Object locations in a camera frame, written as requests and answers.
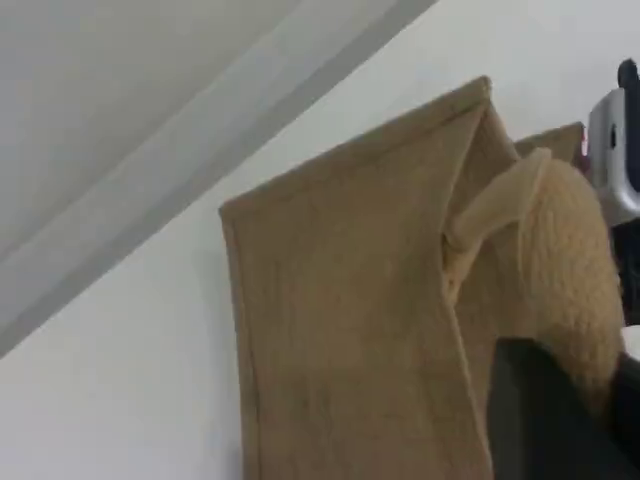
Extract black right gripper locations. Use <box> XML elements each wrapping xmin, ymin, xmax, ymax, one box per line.
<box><xmin>609</xmin><ymin>214</ymin><xmax>640</xmax><ymax>327</ymax></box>

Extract brown jute tote bag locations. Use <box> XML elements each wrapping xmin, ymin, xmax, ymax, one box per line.
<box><xmin>217</xmin><ymin>74</ymin><xmax>624</xmax><ymax>480</ymax></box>

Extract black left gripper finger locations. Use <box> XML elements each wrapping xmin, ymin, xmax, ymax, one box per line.
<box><xmin>486</xmin><ymin>336</ymin><xmax>640</xmax><ymax>480</ymax></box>
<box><xmin>610</xmin><ymin>355</ymin><xmax>640</xmax><ymax>454</ymax></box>

